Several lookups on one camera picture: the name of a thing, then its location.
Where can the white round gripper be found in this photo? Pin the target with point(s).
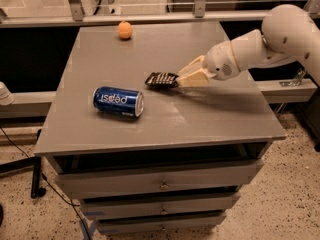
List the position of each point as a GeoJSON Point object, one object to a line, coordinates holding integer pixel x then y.
{"type": "Point", "coordinates": [220, 64]}

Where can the black rxbar chocolate bar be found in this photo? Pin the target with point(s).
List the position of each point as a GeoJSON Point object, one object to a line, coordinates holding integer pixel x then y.
{"type": "Point", "coordinates": [162, 80]}

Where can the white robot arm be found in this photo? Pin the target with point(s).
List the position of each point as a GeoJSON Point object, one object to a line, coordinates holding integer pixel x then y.
{"type": "Point", "coordinates": [287, 34]}

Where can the blue pepsi can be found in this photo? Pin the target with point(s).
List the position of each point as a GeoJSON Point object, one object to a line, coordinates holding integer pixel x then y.
{"type": "Point", "coordinates": [119, 101]}

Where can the small orange fruit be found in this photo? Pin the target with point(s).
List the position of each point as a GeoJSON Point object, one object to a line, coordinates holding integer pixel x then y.
{"type": "Point", "coordinates": [125, 30]}

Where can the grey drawer cabinet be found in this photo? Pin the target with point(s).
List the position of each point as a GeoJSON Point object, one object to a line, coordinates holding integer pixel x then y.
{"type": "Point", "coordinates": [223, 122]}

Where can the top grey drawer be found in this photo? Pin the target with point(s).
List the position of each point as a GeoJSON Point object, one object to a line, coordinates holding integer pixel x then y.
{"type": "Point", "coordinates": [158, 180]}

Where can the grey drawer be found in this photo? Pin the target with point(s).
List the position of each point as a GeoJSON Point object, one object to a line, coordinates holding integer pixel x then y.
{"type": "Point", "coordinates": [160, 222]}
{"type": "Point", "coordinates": [163, 206]}
{"type": "Point", "coordinates": [158, 180]}

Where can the middle grey drawer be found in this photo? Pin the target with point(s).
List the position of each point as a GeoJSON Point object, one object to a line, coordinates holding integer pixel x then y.
{"type": "Point", "coordinates": [163, 206]}

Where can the bottom grey drawer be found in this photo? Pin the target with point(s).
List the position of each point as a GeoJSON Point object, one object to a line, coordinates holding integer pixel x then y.
{"type": "Point", "coordinates": [160, 222]}

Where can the white cylinder at left edge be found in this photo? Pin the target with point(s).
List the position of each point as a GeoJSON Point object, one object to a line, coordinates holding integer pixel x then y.
{"type": "Point", "coordinates": [6, 97]}

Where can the metal bracket on rail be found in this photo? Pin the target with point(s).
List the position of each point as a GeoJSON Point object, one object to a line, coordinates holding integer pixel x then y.
{"type": "Point", "coordinates": [296, 80]}

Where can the metal railing frame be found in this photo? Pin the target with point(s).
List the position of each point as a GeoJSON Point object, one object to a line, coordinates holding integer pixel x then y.
{"type": "Point", "coordinates": [41, 13]}

